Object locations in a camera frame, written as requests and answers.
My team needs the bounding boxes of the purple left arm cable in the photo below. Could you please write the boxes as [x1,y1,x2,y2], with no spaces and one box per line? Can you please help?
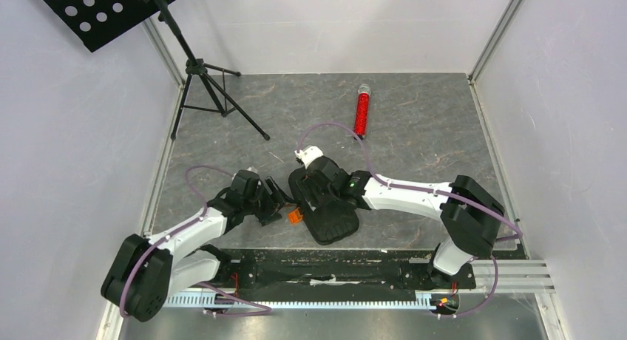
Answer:
[118,165,274,319]

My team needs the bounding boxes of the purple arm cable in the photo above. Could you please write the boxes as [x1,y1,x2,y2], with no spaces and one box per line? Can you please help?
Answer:
[296,123,524,320]
[118,165,274,319]

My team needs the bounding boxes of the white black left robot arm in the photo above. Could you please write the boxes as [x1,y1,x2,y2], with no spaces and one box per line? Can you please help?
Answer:
[101,170,294,322]

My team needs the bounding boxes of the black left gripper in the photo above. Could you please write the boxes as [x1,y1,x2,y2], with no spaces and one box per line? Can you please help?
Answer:
[243,176,296,226]

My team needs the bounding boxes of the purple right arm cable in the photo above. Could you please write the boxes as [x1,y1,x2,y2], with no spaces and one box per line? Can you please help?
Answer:
[296,123,524,320]

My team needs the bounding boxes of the black plastic tool case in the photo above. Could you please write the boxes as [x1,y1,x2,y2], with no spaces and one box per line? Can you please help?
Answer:
[288,168,360,245]

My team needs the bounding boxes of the black music stand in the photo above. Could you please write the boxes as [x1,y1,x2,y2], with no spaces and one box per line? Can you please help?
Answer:
[28,0,271,142]

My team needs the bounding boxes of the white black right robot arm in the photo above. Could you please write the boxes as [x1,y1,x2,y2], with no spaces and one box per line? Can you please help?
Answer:
[288,156,504,287]

